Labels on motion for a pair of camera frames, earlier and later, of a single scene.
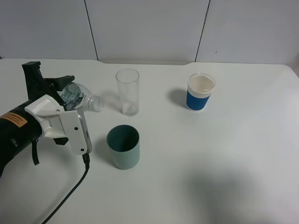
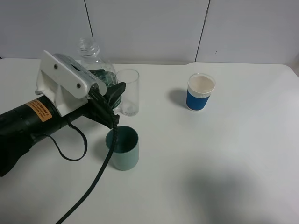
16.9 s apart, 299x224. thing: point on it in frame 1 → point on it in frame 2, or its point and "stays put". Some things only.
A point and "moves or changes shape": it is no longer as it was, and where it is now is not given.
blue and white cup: [200, 87] stays put
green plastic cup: [124, 142] stays put
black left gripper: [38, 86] → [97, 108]
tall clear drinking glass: [128, 83] stays put
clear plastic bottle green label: [76, 97] moves or changes shape
